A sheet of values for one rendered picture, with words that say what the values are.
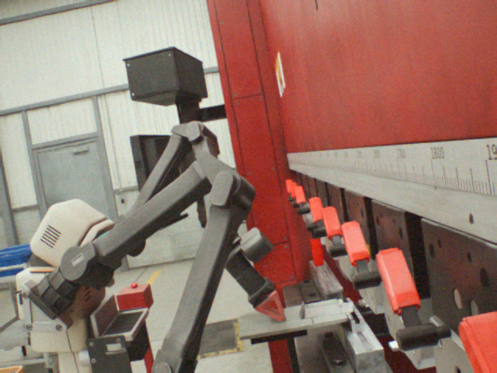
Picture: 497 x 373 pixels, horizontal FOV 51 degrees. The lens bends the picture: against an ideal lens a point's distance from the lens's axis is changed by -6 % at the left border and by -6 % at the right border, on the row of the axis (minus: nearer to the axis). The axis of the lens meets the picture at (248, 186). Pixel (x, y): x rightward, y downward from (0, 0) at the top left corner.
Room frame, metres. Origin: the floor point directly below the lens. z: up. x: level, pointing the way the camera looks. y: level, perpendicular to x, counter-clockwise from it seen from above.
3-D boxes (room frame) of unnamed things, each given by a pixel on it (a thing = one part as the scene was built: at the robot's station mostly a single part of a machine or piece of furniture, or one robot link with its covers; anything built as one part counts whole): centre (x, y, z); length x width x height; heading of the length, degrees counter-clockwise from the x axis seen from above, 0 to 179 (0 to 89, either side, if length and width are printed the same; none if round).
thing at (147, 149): (2.58, 0.38, 1.42); 0.45 x 0.12 x 0.36; 169
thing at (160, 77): (2.61, 0.29, 1.53); 0.51 x 0.25 x 0.85; 169
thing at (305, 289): (1.94, -0.15, 0.89); 0.30 x 0.05 x 0.03; 179
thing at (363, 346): (1.29, -0.20, 0.92); 0.39 x 0.06 x 0.10; 179
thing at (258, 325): (1.35, -0.05, 1.00); 0.26 x 0.18 x 0.01; 89
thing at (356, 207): (0.77, -0.18, 1.26); 0.15 x 0.09 x 0.17; 179
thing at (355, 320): (1.32, -0.20, 0.98); 0.20 x 0.03 x 0.03; 179
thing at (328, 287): (1.89, -0.21, 0.92); 0.50 x 0.06 x 0.10; 179
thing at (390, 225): (0.57, -0.18, 1.26); 0.15 x 0.09 x 0.17; 179
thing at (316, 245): (1.19, -0.13, 1.20); 0.04 x 0.02 x 0.10; 89
